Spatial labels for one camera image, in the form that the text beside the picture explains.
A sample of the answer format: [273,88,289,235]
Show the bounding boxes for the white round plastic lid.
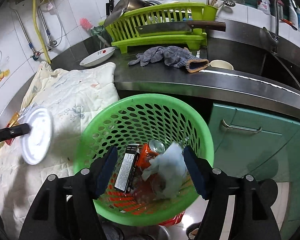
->
[20,105,53,165]

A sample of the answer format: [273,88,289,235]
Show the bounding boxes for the black glue box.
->
[114,144,140,193]

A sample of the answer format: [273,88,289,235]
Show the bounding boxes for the grey paper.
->
[141,142,187,199]

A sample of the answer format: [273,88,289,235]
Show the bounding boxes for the yellow red drink bottle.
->
[4,110,21,146]

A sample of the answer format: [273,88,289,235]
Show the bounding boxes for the green cabinet door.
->
[209,103,300,181]

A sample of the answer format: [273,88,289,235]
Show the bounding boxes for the cream quilted cloth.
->
[0,62,119,239]

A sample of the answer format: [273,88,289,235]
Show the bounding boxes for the orange soda can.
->
[136,139,165,171]

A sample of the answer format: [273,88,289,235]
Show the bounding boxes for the green plastic waste basket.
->
[74,94,214,226]

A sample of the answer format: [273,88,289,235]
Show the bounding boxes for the white ceramic plate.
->
[79,47,116,67]

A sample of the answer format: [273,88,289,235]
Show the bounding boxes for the pink bottle brush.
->
[79,18,93,31]

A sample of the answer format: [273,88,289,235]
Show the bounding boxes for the white cup in sink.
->
[210,60,234,70]

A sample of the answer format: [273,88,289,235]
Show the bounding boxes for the green dish rack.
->
[103,2,218,54]

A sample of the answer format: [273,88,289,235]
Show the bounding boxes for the grey work gloves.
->
[128,46,209,73]

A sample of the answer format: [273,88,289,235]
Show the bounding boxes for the steel faucet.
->
[262,0,280,55]

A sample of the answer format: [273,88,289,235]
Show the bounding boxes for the steel bowl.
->
[103,0,151,28]

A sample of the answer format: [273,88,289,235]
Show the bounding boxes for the steel ladle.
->
[218,0,236,9]

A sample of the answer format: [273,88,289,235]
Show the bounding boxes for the steel cabinet handle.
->
[221,119,262,134]

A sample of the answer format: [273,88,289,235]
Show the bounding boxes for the yellow gas hose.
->
[32,0,52,65]

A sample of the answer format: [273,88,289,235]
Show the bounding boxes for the cleaver with wooden handle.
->
[136,20,226,36]

